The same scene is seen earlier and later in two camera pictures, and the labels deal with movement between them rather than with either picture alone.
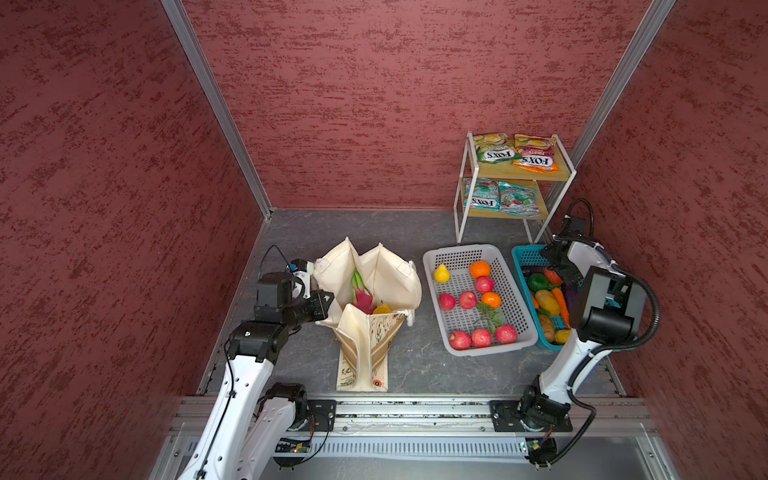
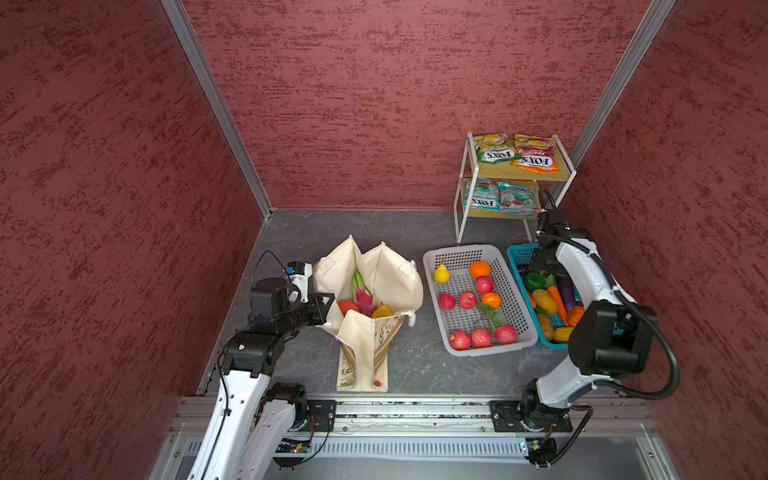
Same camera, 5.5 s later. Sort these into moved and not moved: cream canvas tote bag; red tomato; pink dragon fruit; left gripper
Moved: red tomato
Not moved: left gripper; pink dragon fruit; cream canvas tote bag
